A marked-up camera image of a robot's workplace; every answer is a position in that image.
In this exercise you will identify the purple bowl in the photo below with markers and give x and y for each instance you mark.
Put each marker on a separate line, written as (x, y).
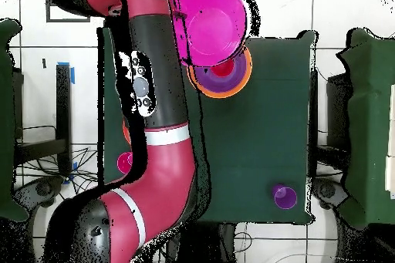
(237, 78)

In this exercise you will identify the blue tape strip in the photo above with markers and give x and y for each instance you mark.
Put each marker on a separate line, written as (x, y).
(72, 76)

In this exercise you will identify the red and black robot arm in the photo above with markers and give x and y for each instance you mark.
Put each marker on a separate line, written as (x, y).
(166, 167)

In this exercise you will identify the pink bowl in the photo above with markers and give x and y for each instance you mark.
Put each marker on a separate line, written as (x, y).
(213, 25)

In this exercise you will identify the crimson cup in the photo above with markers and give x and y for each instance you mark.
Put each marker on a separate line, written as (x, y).
(123, 162)

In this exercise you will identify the dark green tablecloth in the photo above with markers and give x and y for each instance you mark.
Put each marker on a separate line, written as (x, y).
(262, 136)

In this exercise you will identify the red-orange bowl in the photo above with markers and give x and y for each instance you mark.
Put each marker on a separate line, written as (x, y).
(126, 132)

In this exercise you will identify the white box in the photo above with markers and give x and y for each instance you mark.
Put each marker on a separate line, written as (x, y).
(392, 176)

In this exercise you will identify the red cup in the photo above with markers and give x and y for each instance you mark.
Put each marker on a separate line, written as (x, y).
(222, 70)

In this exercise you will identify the orange bowl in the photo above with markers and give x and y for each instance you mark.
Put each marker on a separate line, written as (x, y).
(225, 95)

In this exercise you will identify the black square floor frame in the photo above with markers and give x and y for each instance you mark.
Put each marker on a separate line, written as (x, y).
(68, 20)

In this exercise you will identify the black stand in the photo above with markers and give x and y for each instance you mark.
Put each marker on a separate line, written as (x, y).
(63, 105)
(338, 105)

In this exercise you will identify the green cloth side table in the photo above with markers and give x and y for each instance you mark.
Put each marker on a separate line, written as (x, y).
(370, 121)
(6, 121)

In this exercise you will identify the purple cup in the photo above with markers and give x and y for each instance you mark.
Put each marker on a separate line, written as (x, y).
(285, 198)

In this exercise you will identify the black wheeled base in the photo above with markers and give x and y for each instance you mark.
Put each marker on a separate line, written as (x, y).
(327, 190)
(44, 189)

